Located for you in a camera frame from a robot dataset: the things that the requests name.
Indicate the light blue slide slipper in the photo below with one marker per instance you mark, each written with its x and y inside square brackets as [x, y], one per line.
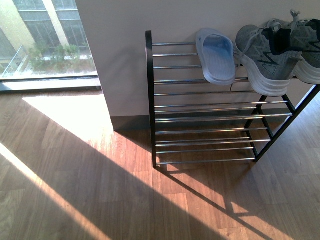
[216, 55]

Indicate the grey knit sneaker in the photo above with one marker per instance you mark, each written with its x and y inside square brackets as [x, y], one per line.
[268, 57]
[306, 34]

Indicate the black metal shoe rack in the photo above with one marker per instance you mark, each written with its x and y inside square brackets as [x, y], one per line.
[213, 127]

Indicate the grey window frame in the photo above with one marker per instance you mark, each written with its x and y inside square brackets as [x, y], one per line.
[43, 46]

